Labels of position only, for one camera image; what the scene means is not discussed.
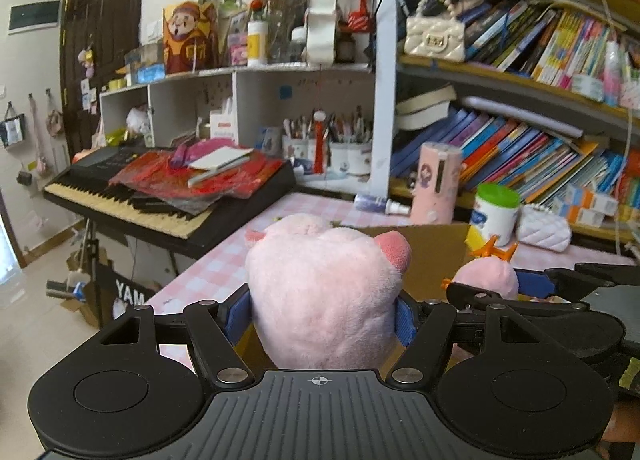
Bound small pink plush toy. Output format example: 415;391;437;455
442;235;518;301

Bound large pink plush toy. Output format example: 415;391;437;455
244;213;414;371

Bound yellow cardboard box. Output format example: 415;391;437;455
234;221;474;374

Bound white quilted purse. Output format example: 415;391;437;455
515;204;572;253

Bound orange white boxes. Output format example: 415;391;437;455
551;183;618;228

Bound white jar green lid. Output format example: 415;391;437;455
471;183;521;246

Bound red paper pile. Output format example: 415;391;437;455
108;149;285;202

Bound pink cylindrical humidifier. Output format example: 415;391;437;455
410;142;463;226

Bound small spray bottle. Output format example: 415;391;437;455
354;193;411;216

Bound row of colourful books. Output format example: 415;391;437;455
390;103;639;207

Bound black electronic keyboard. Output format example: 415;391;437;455
43;147;295;258

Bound white pen holder cups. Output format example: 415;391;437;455
282;108;373;177

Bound white cubby shelf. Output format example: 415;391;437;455
98;63;377;196

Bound wooden bookshelf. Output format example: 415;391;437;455
369;0;640;251

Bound fortune god figure box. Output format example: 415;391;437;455
163;0;219;75

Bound cream quilted handbag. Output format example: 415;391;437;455
404;0;465;63

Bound white charging cable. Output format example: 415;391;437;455
589;0;637;256

